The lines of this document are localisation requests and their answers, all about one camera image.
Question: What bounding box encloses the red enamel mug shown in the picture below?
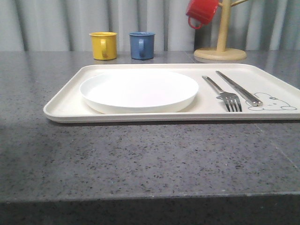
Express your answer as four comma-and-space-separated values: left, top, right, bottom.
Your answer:
186, 0, 219, 30

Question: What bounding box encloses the silver metal fork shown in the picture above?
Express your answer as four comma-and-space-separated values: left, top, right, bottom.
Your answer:
202, 76, 242, 112

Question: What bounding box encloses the blue enamel mug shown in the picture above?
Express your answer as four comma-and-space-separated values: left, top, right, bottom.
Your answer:
129, 31, 155, 60

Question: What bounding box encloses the yellow enamel mug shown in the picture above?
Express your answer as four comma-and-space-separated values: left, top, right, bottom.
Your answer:
89, 32, 117, 60

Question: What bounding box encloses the cream rabbit print tray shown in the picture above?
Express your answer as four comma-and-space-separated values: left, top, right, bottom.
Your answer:
43, 63, 300, 123

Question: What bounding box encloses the silver chopstick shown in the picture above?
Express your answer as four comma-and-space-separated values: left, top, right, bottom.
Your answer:
216, 70, 263, 107
216, 71, 263, 112

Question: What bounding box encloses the white round plate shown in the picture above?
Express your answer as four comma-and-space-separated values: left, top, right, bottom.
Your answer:
79, 69, 199, 114

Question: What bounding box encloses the wooden mug tree stand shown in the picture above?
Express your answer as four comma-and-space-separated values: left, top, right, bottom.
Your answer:
194, 0, 247, 60

